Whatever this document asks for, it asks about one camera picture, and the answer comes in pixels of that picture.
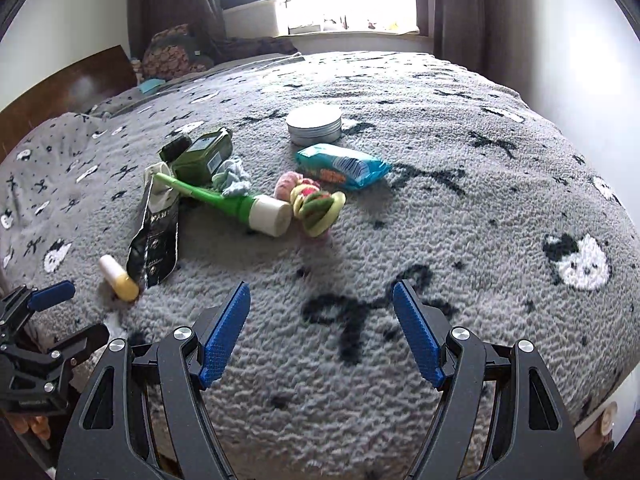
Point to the black foil sachet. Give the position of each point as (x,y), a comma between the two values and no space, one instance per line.
(155,242)

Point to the dark wooden headboard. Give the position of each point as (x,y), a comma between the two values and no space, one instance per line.
(60,91)

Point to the green bottle with white cap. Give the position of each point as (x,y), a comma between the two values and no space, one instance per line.
(235,205)

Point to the small teal item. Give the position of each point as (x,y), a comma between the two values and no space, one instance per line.
(150,85)

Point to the white storage box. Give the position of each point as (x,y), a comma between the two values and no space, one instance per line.
(250,16)

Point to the crumpled white paper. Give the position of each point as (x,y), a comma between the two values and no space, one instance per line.
(156,176)

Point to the round metal tin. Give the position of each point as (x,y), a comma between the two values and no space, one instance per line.
(314,125)

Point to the brown patterned pillow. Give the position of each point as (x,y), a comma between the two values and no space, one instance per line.
(170,52)

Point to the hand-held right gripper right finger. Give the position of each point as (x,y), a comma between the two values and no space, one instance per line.
(417,337)

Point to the green rectangular box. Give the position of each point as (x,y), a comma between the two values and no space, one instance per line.
(202,156)

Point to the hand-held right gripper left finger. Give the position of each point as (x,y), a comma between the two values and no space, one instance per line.
(225,340)

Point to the grey printed bed sheet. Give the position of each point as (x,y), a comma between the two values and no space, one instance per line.
(55,160)

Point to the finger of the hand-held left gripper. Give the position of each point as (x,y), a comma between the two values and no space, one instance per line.
(50,294)
(75,342)

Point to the light blue cloth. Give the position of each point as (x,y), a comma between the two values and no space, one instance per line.
(232,179)

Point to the grey fleece printed blanket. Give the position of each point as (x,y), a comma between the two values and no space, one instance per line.
(450,210)

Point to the brown curtain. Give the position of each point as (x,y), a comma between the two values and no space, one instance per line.
(175,5)
(467,15)

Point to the small black ribbed object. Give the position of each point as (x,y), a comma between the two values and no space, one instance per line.
(175,148)

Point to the colourful plush toy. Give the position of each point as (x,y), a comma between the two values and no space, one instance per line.
(312,205)

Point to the blue snack packet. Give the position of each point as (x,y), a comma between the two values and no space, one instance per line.
(342,166)

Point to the person's left hand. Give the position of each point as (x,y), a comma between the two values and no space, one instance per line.
(32,427)

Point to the yellow and white tube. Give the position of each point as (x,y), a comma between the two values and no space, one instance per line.
(117,277)

